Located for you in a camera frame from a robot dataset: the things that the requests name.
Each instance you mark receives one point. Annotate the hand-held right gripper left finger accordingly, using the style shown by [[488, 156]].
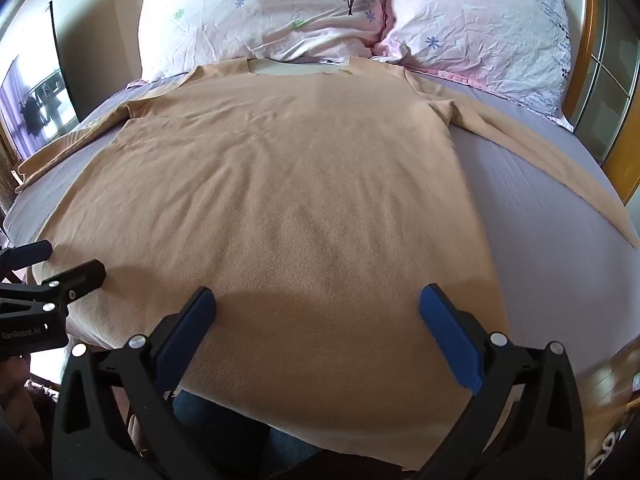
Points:
[[187, 327]]

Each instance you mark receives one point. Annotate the window with purple curtain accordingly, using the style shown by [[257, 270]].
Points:
[[37, 110]]

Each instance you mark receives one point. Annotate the tan long-sleeved shirt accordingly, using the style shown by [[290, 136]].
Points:
[[280, 220]]

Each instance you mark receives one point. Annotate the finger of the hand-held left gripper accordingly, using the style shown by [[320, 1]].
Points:
[[75, 277], [30, 252]]

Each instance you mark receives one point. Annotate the pink tree print pillow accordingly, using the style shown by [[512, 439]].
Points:
[[260, 7]]

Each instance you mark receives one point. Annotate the wooden glass-door wardrobe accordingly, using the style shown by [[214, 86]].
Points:
[[607, 75]]

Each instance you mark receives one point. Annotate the pink floral pillow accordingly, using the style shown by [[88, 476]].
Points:
[[475, 25]]

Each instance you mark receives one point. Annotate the grey bed sheet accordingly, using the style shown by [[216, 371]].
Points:
[[540, 220]]

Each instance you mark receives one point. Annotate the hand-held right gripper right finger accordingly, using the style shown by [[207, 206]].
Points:
[[450, 332]]

